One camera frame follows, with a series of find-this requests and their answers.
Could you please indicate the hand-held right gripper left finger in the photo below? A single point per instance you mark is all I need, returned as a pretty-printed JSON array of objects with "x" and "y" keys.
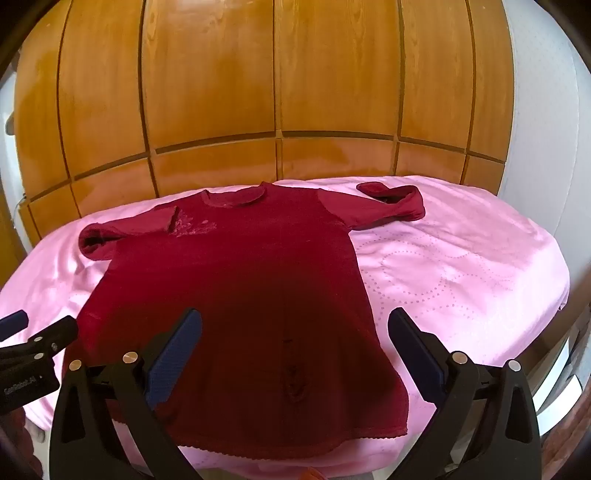
[{"x": 178, "y": 350}]

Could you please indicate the dark red knit sweater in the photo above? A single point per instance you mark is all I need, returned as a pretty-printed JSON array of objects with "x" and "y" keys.
[{"x": 240, "y": 286}]

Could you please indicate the pink dotted bed sheet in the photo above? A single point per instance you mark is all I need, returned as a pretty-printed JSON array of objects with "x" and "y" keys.
[{"x": 452, "y": 277}]

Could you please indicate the person's dark red clothing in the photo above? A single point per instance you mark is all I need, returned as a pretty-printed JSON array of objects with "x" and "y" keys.
[{"x": 18, "y": 434}]

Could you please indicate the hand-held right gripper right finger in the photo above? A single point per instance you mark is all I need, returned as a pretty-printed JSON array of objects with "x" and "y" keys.
[{"x": 415, "y": 350}]

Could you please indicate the glossy wooden wardrobe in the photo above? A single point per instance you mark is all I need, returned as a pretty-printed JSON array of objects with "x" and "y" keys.
[{"x": 277, "y": 83}]

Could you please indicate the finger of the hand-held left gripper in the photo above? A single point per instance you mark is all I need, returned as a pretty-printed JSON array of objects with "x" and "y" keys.
[
  {"x": 55, "y": 334},
  {"x": 11, "y": 324}
]

